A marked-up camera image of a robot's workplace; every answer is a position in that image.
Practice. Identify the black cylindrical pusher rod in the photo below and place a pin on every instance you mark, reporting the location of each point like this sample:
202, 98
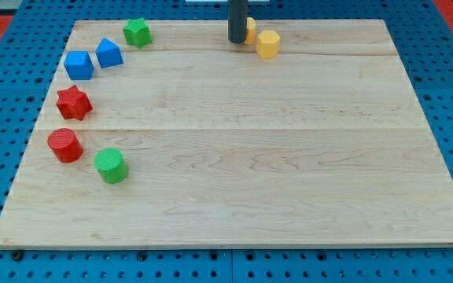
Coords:
237, 20

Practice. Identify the yellow hexagon block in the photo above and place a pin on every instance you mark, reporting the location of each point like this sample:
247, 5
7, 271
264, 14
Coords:
267, 44

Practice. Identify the green star block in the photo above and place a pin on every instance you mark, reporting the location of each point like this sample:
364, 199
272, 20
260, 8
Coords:
137, 33

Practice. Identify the red star block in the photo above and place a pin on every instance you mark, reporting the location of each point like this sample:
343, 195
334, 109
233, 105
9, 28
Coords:
73, 103

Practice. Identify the yellow block behind rod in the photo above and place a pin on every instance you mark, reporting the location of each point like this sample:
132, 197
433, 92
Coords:
250, 31

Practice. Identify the wooden board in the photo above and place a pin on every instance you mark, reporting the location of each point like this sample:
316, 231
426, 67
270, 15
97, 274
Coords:
323, 146

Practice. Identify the blue cube block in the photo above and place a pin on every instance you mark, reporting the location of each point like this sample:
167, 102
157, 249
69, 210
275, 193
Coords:
78, 65

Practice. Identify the green cylinder block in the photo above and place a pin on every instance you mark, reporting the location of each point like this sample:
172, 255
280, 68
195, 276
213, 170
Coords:
111, 165

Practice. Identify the red cylinder block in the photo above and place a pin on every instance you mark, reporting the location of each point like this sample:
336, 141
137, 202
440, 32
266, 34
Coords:
65, 145

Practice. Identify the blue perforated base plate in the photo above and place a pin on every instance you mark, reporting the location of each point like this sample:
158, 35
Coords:
30, 50

